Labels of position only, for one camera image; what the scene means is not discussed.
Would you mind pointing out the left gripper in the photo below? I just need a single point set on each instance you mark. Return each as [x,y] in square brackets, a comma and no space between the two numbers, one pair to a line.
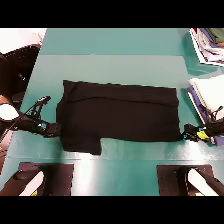
[52,130]

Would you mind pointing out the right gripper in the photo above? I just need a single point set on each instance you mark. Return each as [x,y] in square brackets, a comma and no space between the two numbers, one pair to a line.
[190,132]

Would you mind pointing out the black T-shirt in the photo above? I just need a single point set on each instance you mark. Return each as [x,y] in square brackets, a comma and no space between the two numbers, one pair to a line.
[116,113]

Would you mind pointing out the lilac garment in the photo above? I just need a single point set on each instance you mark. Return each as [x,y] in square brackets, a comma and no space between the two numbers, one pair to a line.
[213,51]

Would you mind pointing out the green garment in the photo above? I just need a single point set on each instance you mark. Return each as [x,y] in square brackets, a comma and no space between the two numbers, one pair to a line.
[216,34]

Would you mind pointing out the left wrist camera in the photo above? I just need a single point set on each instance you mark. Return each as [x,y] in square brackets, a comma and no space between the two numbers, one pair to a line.
[42,101]

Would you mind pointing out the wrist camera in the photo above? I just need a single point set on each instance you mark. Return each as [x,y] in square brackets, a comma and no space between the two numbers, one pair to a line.
[215,114]
[42,101]

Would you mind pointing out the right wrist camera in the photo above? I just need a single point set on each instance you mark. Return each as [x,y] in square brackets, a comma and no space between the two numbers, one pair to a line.
[215,114]

